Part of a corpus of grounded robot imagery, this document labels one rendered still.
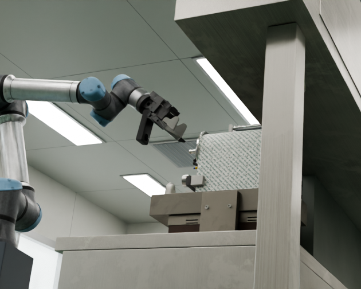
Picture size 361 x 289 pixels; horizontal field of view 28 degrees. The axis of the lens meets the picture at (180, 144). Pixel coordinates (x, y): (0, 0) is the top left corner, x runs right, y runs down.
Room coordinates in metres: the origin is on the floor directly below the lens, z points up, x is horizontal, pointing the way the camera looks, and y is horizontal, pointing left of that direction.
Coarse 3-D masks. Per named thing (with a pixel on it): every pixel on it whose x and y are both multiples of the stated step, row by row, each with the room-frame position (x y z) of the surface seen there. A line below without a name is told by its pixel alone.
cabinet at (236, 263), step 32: (64, 256) 1.96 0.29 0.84; (96, 256) 1.91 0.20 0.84; (128, 256) 1.86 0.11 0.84; (160, 256) 1.82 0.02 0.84; (192, 256) 1.78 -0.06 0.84; (224, 256) 1.74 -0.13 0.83; (64, 288) 1.95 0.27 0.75; (96, 288) 1.90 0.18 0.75; (128, 288) 1.86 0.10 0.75; (160, 288) 1.82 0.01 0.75; (192, 288) 1.78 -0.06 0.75; (224, 288) 1.74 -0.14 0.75; (320, 288) 1.98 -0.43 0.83
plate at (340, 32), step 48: (192, 0) 1.16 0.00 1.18; (240, 0) 1.11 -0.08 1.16; (288, 0) 1.07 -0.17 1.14; (336, 0) 1.27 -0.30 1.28; (240, 48) 1.25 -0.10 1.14; (336, 48) 1.28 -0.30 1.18; (240, 96) 1.47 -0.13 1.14; (336, 96) 1.42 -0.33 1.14; (336, 144) 1.69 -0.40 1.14; (336, 192) 2.05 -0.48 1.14
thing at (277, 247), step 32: (288, 32) 1.14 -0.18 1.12; (288, 64) 1.14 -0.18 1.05; (288, 96) 1.14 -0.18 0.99; (288, 128) 1.14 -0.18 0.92; (288, 160) 1.14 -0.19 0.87; (288, 192) 1.14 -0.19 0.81; (288, 224) 1.14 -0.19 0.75; (256, 256) 1.16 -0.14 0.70; (288, 256) 1.14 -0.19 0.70; (256, 288) 1.16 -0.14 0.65; (288, 288) 1.14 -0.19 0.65
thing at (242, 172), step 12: (252, 156) 1.99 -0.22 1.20; (204, 168) 2.06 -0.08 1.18; (216, 168) 2.04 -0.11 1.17; (228, 168) 2.02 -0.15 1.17; (240, 168) 2.00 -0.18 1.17; (252, 168) 1.99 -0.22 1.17; (216, 180) 2.04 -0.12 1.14; (228, 180) 2.02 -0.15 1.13; (240, 180) 2.00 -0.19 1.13; (252, 180) 1.98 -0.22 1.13
